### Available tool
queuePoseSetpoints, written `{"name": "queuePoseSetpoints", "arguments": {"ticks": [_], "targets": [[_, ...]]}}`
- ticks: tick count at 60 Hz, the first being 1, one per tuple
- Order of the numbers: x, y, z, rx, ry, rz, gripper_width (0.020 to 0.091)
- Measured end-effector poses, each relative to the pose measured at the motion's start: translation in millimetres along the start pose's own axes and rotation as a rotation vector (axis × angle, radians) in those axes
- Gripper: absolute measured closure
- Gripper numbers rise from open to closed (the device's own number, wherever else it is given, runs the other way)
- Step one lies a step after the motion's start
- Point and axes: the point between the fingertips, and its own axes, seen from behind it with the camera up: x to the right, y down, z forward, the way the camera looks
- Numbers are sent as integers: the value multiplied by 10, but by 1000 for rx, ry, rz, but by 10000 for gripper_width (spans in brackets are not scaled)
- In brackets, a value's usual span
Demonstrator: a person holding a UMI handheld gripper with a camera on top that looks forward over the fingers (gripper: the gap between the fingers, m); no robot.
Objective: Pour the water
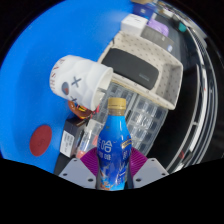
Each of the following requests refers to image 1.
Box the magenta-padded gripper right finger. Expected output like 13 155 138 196
127 147 170 190

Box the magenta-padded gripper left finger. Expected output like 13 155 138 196
58 147 100 190

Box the flat round red coaster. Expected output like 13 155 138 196
29 124 53 157

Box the dark grey flat box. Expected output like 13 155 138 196
139 25 176 51

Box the white perforated tray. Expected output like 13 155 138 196
97 30 185 111

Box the blue box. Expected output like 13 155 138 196
132 2 156 19

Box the white mug with face print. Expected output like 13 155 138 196
49 54 114 112

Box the small white box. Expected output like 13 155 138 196
120 13 149 36

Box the black rectangular speaker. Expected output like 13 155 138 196
100 47 160 90

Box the blue drink bottle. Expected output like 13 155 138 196
95 97 133 192

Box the grey small-parts drawer cabinet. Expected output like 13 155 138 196
124 95 169 156
94 82 138 124

